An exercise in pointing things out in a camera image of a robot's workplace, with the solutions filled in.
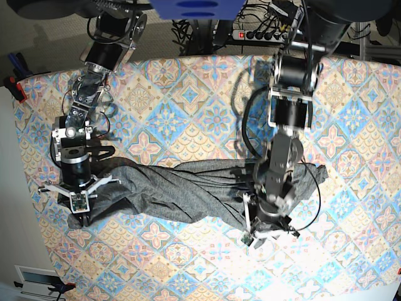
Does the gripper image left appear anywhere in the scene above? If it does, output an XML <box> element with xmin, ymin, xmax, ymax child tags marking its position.
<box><xmin>38</xmin><ymin>156</ymin><xmax>121</xmax><ymax>226</ymax></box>

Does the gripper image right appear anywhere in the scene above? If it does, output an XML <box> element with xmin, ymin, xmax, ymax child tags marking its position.
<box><xmin>241</xmin><ymin>193</ymin><xmax>300</xmax><ymax>249</ymax></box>

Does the grey t-shirt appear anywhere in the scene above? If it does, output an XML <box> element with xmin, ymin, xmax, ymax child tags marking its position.
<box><xmin>67</xmin><ymin>157</ymin><xmax>328</xmax><ymax>233</ymax></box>

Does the robot arm image right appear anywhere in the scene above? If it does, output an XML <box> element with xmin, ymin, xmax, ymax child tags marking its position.
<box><xmin>241</xmin><ymin>1</ymin><xmax>351</xmax><ymax>247</ymax></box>

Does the black clamp bottom left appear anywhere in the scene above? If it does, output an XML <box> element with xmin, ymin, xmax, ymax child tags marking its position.
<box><xmin>14</xmin><ymin>282</ymin><xmax>76</xmax><ymax>297</ymax></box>

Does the patterned tile tablecloth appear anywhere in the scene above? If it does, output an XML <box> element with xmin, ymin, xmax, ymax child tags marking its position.
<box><xmin>13</xmin><ymin>56</ymin><xmax>400</xmax><ymax>300</ymax></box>

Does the red black clamp left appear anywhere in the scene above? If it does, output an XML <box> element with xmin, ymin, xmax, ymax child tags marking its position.
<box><xmin>3</xmin><ymin>77</ymin><xmax>27</xmax><ymax>103</ymax></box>

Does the white power strip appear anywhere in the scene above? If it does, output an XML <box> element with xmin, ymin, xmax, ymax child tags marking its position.
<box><xmin>232</xmin><ymin>29</ymin><xmax>288</xmax><ymax>43</ymax></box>

